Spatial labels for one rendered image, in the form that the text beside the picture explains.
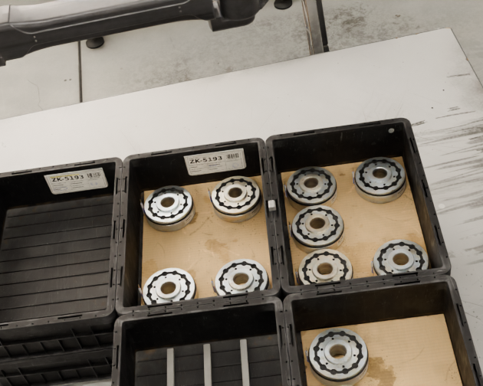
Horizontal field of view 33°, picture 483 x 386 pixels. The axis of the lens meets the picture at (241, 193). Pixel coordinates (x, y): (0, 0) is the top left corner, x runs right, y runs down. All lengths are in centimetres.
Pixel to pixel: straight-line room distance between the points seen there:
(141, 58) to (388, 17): 104
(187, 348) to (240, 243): 25
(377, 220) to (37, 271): 70
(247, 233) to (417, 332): 40
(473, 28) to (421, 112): 143
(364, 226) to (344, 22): 194
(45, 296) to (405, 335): 71
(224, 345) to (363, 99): 84
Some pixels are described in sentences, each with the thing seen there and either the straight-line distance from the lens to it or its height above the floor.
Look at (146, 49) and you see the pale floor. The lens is 355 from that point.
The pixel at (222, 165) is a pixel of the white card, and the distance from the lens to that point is 174.
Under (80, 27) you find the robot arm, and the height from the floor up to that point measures 146.
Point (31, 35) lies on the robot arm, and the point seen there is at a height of 146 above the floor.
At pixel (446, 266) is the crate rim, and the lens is 148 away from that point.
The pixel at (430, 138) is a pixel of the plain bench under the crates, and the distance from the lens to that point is 201.
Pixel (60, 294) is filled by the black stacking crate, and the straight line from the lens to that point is 169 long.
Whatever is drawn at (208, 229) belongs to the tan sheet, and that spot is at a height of 83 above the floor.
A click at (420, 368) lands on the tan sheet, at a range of 149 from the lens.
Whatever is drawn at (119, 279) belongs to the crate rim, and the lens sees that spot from 154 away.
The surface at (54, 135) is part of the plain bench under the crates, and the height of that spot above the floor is 70.
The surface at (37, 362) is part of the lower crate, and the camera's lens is 164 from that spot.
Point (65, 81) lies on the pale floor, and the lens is 351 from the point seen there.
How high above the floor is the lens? 213
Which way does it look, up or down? 48 degrees down
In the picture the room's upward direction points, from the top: 12 degrees counter-clockwise
